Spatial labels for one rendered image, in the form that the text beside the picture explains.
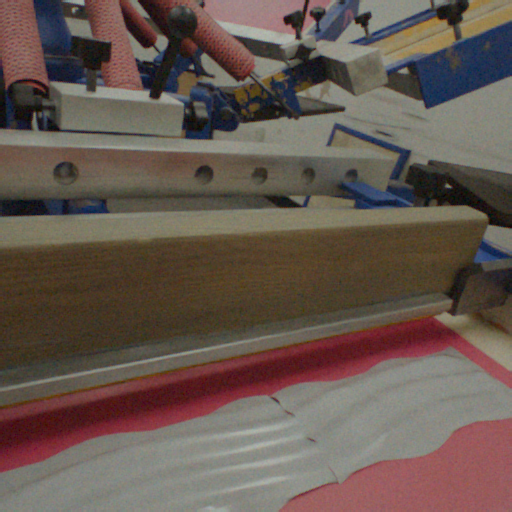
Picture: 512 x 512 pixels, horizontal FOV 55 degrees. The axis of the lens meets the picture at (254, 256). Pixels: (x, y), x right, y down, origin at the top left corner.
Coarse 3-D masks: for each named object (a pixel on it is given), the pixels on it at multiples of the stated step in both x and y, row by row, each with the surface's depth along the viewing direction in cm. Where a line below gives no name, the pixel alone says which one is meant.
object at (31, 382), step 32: (288, 320) 32; (320, 320) 32; (352, 320) 33; (384, 320) 35; (128, 352) 26; (160, 352) 26; (192, 352) 27; (224, 352) 28; (0, 384) 22; (32, 384) 23; (64, 384) 24; (96, 384) 25
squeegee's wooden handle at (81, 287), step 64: (0, 256) 21; (64, 256) 22; (128, 256) 24; (192, 256) 26; (256, 256) 28; (320, 256) 31; (384, 256) 34; (448, 256) 38; (0, 320) 22; (64, 320) 23; (128, 320) 25; (192, 320) 28; (256, 320) 30
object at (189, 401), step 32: (128, 384) 29; (160, 384) 30; (192, 384) 30; (224, 384) 31; (256, 384) 32; (0, 416) 26; (32, 416) 26; (64, 416) 26; (96, 416) 27; (128, 416) 27; (160, 416) 28; (192, 416) 28; (0, 448) 24; (32, 448) 24; (64, 448) 25
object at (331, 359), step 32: (416, 320) 43; (288, 352) 35; (320, 352) 36; (352, 352) 37; (384, 352) 38; (416, 352) 38; (480, 352) 40; (288, 384) 32; (448, 448) 29; (480, 448) 30; (352, 480) 26; (384, 480) 26; (416, 480) 27; (448, 480) 27; (480, 480) 27
